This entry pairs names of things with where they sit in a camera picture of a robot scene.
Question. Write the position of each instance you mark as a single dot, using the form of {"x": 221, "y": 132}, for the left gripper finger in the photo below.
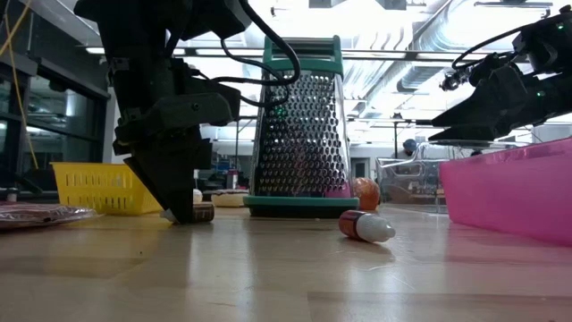
{"x": 174, "y": 179}

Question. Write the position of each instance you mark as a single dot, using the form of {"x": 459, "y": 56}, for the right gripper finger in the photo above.
{"x": 487, "y": 109}
{"x": 469, "y": 134}

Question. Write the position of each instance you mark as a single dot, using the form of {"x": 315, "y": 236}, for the white frosted donut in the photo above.
{"x": 197, "y": 196}

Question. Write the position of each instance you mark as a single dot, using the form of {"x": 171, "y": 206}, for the chocolate frosted donut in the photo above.
{"x": 230, "y": 198}

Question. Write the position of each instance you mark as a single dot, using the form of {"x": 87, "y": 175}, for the brown bread loaf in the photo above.
{"x": 367, "y": 193}

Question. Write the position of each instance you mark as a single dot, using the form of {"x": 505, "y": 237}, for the red snack package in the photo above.
{"x": 40, "y": 214}

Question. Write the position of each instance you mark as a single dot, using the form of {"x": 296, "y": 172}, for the red-brown dropper bottle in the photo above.
{"x": 364, "y": 226}

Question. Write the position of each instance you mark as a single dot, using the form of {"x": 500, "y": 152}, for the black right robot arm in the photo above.
{"x": 549, "y": 40}

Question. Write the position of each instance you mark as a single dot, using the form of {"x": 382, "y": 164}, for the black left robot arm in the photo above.
{"x": 134, "y": 27}

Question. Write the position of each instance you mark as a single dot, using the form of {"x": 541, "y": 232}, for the black monitor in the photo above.
{"x": 204, "y": 156}

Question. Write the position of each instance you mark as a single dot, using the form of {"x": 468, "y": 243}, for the person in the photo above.
{"x": 409, "y": 146}

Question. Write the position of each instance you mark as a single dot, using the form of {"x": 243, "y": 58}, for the yellow plastic basket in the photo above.
{"x": 103, "y": 188}

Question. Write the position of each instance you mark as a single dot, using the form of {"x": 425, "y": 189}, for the clear plastic container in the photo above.
{"x": 406, "y": 179}

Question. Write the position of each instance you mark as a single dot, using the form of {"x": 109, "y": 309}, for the pink plastic tray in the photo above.
{"x": 514, "y": 197}

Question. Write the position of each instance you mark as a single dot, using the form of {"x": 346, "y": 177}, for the ceiling strip light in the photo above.
{"x": 95, "y": 50}

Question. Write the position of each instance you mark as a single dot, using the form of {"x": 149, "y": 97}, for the teal metal box grater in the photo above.
{"x": 301, "y": 147}

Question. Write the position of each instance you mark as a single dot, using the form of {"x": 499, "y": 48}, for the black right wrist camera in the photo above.
{"x": 451, "y": 81}

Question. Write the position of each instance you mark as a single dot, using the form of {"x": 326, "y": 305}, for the silver air duct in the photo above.
{"x": 429, "y": 31}

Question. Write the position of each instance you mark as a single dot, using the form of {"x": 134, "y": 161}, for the dark window frame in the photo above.
{"x": 58, "y": 116}

